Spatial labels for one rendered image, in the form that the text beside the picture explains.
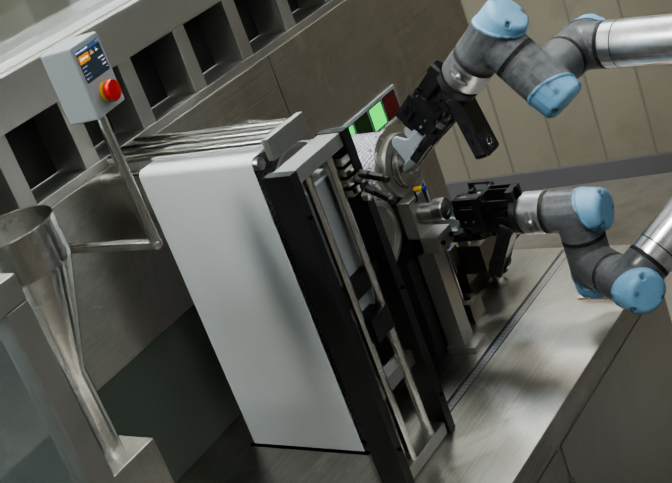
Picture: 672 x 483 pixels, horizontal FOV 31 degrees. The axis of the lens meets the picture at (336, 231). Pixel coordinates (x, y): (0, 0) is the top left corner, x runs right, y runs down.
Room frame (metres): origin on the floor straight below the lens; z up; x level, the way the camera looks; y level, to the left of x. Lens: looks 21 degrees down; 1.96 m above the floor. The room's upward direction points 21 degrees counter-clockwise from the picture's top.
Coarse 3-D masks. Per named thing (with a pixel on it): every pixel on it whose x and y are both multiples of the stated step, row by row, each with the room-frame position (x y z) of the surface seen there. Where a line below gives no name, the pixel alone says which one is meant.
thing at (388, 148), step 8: (392, 136) 2.00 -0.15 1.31; (400, 136) 2.01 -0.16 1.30; (384, 144) 1.98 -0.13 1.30; (384, 152) 1.97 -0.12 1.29; (384, 160) 1.96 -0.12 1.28; (384, 168) 1.96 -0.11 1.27; (392, 176) 1.97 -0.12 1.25; (392, 184) 1.96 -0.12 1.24; (416, 184) 2.01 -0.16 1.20; (392, 192) 1.96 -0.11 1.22; (400, 192) 1.97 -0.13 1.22
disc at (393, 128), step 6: (390, 126) 2.01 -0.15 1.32; (396, 126) 2.02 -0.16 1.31; (402, 126) 2.04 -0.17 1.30; (384, 132) 1.99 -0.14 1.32; (390, 132) 2.01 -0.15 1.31; (396, 132) 2.02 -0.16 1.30; (378, 138) 1.98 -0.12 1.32; (384, 138) 1.99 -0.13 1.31; (378, 144) 1.97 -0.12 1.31; (378, 150) 1.97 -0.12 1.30; (378, 156) 1.96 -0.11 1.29; (378, 162) 1.96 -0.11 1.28; (378, 168) 1.96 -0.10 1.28; (420, 180) 2.03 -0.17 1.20; (378, 186) 1.95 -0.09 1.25; (384, 186) 1.95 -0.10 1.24; (390, 192) 1.96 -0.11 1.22; (390, 204) 1.96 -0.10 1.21
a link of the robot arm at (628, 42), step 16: (592, 16) 1.87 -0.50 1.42; (656, 16) 1.75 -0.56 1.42; (560, 32) 1.84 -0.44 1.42; (576, 32) 1.83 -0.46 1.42; (592, 32) 1.81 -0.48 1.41; (608, 32) 1.79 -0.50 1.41; (624, 32) 1.77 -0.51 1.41; (640, 32) 1.75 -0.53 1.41; (656, 32) 1.73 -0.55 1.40; (592, 48) 1.80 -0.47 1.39; (608, 48) 1.78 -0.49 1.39; (624, 48) 1.76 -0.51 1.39; (640, 48) 1.74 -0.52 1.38; (656, 48) 1.72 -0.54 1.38; (592, 64) 1.81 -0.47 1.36; (608, 64) 1.79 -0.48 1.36; (624, 64) 1.77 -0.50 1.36; (640, 64) 1.76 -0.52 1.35; (656, 64) 1.74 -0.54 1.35
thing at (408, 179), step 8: (392, 152) 1.99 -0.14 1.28; (392, 160) 1.97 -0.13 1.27; (400, 160) 1.97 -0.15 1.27; (392, 168) 1.97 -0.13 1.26; (400, 168) 1.97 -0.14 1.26; (400, 176) 1.96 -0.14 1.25; (408, 176) 1.98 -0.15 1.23; (416, 176) 1.99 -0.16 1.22; (400, 184) 1.97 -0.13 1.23; (408, 184) 1.97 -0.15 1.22
